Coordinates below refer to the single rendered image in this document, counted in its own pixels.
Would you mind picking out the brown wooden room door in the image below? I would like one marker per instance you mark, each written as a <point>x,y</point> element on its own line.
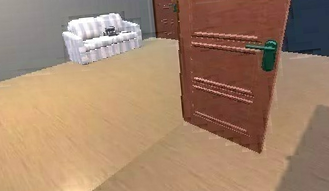
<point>165,13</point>
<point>226,64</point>

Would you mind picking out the white striped sofa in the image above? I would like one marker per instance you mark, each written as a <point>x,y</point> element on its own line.
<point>100,41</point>

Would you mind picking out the small black object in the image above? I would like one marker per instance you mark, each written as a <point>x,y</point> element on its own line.
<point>110,30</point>

